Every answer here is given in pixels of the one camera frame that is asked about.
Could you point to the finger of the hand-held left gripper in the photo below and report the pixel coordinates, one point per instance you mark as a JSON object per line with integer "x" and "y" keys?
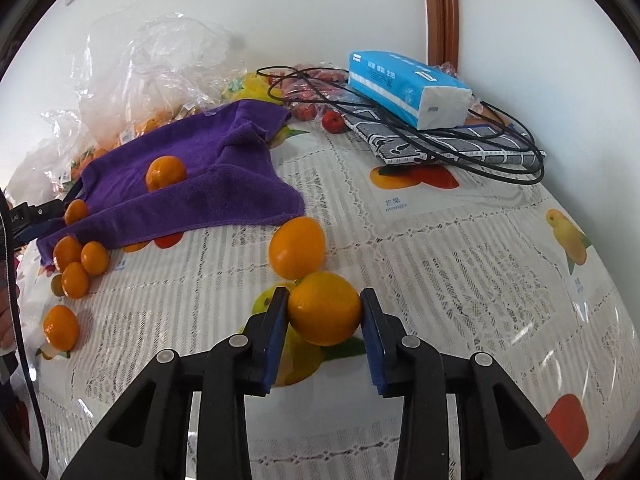
{"x": 50, "y": 211}

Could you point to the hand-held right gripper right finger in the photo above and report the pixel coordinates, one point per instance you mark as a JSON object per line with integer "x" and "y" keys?
{"x": 372, "y": 345}

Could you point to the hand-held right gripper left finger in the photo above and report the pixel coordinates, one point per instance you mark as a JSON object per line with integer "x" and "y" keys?
{"x": 275, "y": 345}

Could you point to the small orange kumquat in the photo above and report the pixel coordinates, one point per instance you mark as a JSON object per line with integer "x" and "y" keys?
{"x": 76, "y": 211}
{"x": 61, "y": 327}
{"x": 95, "y": 258}
{"x": 75, "y": 280}
{"x": 67, "y": 252}

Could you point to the large orange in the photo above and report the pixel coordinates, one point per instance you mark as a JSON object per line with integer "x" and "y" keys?
{"x": 297, "y": 248}
{"x": 324, "y": 308}

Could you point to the person's left hand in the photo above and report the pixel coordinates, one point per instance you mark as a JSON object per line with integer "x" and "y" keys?
{"x": 4, "y": 325}

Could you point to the clear bag of mandarins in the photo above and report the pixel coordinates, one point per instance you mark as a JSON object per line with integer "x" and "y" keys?
{"x": 45, "y": 150}

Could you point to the orange mandarin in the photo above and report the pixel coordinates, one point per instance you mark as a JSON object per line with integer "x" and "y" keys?
{"x": 165, "y": 173}

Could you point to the purple towel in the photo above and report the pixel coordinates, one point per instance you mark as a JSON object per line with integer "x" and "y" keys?
{"x": 200, "y": 170}

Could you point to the clear bag of kumquats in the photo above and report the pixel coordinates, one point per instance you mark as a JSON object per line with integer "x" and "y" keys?
{"x": 160, "y": 70}

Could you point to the grey patterned cloth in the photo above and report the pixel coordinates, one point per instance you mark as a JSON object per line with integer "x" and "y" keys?
{"x": 400, "y": 146}

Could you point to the red hawthorn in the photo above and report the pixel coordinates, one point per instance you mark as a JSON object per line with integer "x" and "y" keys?
{"x": 332, "y": 121}

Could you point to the clear bag of red hawthorns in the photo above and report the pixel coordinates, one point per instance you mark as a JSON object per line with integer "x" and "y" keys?
{"x": 310, "y": 87}

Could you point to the blue tissue pack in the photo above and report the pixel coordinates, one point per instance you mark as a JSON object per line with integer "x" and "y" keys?
{"x": 400, "y": 85}

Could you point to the brown wooden door frame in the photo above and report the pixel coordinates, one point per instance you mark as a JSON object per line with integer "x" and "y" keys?
{"x": 440, "y": 10}

